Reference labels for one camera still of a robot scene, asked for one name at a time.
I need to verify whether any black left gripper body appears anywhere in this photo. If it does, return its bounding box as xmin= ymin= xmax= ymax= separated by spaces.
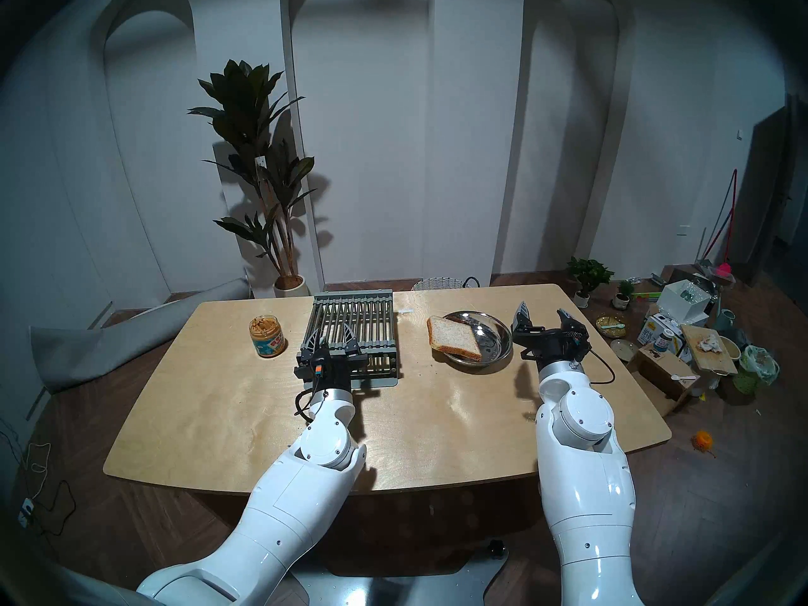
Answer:
xmin=294 ymin=348 xmax=369 ymax=395

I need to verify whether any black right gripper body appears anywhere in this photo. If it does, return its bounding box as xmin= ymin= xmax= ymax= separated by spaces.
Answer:
xmin=512 ymin=324 xmax=594 ymax=367

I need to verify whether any round steel plate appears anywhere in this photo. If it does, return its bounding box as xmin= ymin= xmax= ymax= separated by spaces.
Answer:
xmin=437 ymin=311 xmax=513 ymax=367

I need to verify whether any metal robot base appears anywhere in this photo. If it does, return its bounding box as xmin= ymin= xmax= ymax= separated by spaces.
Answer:
xmin=297 ymin=538 xmax=511 ymax=606

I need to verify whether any open peanut butter jar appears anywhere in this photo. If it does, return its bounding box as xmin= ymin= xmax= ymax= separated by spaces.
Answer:
xmin=249 ymin=315 xmax=286 ymax=359

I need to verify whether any slice of bread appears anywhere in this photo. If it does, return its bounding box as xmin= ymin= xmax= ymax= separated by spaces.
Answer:
xmin=427 ymin=316 xmax=484 ymax=362

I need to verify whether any grey dish rack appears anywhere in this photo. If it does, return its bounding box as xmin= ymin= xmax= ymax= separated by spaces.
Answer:
xmin=296 ymin=289 xmax=401 ymax=389

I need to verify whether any small bushy potted plant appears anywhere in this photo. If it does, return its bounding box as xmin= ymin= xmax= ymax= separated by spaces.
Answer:
xmin=566 ymin=256 xmax=614 ymax=309

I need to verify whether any white printed carton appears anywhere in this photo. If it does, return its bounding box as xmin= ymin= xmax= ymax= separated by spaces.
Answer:
xmin=638 ymin=313 xmax=689 ymax=359

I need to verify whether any white open box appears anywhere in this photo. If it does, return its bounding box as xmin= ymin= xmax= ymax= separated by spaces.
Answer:
xmin=656 ymin=280 xmax=713 ymax=326

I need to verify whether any wooden cutting board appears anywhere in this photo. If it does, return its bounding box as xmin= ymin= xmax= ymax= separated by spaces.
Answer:
xmin=680 ymin=324 xmax=738 ymax=376

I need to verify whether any tall dark leafy plant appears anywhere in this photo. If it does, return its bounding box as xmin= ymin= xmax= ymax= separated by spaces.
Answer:
xmin=187 ymin=59 xmax=318 ymax=280

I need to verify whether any dark door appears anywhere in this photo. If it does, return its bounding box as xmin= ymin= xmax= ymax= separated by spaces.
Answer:
xmin=745 ymin=97 xmax=808 ymax=283

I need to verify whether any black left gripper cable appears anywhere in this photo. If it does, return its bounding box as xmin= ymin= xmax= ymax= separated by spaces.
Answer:
xmin=294 ymin=387 xmax=326 ymax=422

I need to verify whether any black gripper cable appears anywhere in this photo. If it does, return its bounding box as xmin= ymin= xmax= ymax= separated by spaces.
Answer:
xmin=584 ymin=349 xmax=616 ymax=384
xmin=294 ymin=387 xmax=326 ymax=422

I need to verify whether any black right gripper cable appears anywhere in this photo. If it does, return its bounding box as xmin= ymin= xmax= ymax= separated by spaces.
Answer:
xmin=584 ymin=349 xmax=616 ymax=384

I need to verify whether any black floor cable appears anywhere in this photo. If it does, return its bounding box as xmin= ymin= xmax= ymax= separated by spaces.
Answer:
xmin=32 ymin=480 xmax=78 ymax=537

